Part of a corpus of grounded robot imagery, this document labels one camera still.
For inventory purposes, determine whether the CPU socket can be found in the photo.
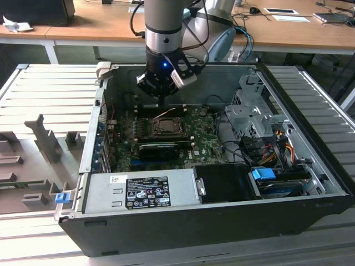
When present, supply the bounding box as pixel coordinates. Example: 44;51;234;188
149;116;186;138

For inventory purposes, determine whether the black open PC case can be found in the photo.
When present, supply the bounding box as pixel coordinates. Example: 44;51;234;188
58;63;355;258

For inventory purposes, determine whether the blue board connector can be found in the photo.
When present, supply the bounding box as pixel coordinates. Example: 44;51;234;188
130;159;148;170

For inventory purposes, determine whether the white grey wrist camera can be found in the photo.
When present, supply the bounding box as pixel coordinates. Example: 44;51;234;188
170;69;198;89

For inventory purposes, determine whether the grey metal drive cage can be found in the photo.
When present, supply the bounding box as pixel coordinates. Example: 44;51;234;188
224;74;295;145

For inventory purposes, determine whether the green motherboard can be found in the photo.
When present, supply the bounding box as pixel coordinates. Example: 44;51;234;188
105;105;232;173

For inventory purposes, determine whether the white framed desk port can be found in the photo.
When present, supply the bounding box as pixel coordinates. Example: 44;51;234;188
263;7;299;14

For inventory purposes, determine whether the beige plastic case latch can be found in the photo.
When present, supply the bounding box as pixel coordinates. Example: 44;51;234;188
96;62;112;81

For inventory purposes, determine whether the coloured power wire bundle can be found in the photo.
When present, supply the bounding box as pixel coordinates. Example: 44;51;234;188
259;130;296;167

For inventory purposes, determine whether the thin metal locking lever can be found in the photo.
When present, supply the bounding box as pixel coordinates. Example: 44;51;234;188
155;108;178;117

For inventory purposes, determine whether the black graphics card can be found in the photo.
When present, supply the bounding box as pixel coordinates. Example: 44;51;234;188
138;142;180;161

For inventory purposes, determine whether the dark disk drive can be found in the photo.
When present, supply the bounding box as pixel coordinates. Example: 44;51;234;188
257;179;309;199

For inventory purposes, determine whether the crumpled white paper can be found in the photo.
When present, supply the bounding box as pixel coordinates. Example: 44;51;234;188
2;15;34;33

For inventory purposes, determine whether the blue cable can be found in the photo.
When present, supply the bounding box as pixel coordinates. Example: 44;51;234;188
235;26;255;61

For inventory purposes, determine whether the wooden office desk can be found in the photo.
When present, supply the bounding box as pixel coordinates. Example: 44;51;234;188
0;0;355;66

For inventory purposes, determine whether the blue disk carrier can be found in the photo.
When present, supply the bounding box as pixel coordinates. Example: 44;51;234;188
251;168;275;183

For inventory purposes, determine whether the black box on desk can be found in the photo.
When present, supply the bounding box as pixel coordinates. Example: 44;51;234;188
0;0;75;27

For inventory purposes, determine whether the grey power supply box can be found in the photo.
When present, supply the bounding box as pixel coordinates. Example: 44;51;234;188
83;168;200;214

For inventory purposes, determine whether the grey parts rack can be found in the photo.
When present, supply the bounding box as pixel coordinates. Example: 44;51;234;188
0;113;89;214

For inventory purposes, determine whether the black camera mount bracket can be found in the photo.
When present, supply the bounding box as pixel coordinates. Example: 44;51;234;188
165;52;201;81

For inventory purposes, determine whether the dark flat notebook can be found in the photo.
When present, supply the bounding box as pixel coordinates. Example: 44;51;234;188
313;12;352;24

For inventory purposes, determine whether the green RAM stick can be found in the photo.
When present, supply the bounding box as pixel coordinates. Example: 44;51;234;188
0;181;45;187

